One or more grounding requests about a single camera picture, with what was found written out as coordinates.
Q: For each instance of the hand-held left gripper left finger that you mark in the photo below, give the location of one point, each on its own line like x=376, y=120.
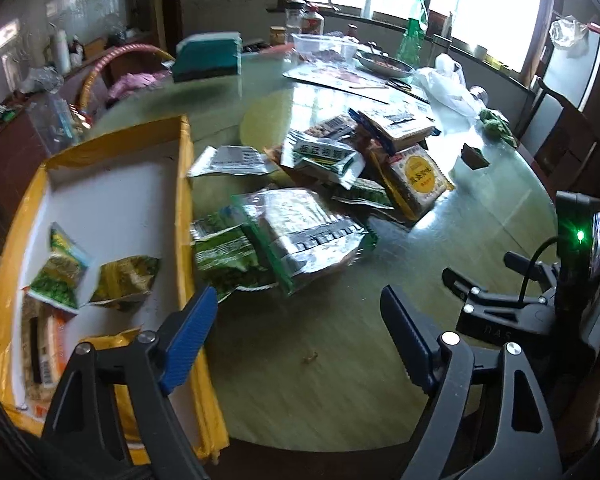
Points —
x=190, y=340

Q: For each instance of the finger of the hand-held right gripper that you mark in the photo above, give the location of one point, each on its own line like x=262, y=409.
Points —
x=485, y=295
x=535, y=266

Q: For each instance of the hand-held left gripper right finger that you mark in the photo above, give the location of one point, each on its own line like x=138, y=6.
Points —
x=405, y=340

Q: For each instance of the yellow green crinkled packet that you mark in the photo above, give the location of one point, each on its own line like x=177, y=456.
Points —
x=127, y=280

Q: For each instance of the large green pea packet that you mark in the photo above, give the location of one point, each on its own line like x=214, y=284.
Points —
x=225, y=255

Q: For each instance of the yellow round label cracker packet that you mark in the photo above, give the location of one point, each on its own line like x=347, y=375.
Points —
x=420, y=180

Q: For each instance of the large silver green packet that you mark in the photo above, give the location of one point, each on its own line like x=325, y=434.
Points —
x=305, y=235

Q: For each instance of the small green pea packet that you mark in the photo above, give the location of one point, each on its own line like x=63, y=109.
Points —
x=60, y=275

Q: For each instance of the orange cracker packet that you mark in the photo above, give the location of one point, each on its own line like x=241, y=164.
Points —
x=42, y=355

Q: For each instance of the small dark green packet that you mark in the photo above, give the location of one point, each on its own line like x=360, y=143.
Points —
x=362, y=195

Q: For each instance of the yellow cardboard box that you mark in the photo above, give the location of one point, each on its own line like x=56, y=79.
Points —
x=125, y=195

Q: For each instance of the blue edged cracker packet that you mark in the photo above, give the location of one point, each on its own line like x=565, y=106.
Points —
x=395, y=122

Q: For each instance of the brown barcode snack packet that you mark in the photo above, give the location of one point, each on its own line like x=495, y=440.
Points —
x=330, y=127

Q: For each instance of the food crumb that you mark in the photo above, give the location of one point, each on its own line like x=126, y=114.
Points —
x=310, y=358

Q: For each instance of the small brown box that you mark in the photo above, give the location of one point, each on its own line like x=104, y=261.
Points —
x=475, y=156

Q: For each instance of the wooden chair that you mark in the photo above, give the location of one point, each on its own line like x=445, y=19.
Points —
x=565, y=135

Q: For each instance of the green vegetable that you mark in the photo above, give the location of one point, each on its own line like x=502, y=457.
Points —
x=495, y=125

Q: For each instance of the white refrigerator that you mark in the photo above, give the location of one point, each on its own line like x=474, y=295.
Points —
x=575, y=70

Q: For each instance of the white plastic bag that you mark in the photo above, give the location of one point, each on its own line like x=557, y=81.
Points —
x=447, y=85

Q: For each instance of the thin stick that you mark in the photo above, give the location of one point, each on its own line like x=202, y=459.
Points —
x=369, y=87

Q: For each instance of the bowl of food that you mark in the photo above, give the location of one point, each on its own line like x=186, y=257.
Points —
x=385, y=64

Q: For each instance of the clear plastic jar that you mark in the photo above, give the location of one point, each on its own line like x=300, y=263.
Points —
x=60, y=122

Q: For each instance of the wooden cabinet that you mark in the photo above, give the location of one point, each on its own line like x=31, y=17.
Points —
x=15, y=155

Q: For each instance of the pile of snack packets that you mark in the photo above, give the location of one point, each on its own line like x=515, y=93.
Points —
x=300, y=105

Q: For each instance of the green plastic bottle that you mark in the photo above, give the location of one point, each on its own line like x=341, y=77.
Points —
x=414, y=35

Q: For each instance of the pink cloth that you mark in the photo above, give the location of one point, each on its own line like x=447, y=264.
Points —
x=135, y=85

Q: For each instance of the bright window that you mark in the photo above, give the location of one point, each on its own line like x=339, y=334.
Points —
x=485, y=5

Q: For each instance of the printed paper sheet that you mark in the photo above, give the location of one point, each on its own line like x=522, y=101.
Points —
x=330, y=77

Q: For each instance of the teal tissue box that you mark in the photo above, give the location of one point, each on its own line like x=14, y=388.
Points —
x=207, y=57

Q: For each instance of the clear plastic food container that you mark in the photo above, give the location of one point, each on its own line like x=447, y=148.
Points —
x=325, y=47

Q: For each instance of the small brown bottle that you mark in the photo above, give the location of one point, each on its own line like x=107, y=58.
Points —
x=352, y=31

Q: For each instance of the crumpled clear plastic bag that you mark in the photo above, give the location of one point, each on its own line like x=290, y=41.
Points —
x=42, y=80

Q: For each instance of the white thermos bottle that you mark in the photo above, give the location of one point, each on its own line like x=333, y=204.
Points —
x=61, y=52

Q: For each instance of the small yellow lid jar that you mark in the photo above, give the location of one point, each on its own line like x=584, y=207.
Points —
x=278, y=35

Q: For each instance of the red label jar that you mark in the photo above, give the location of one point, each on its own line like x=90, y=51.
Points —
x=314, y=20

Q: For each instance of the glass jar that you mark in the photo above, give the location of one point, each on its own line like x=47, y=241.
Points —
x=295, y=22

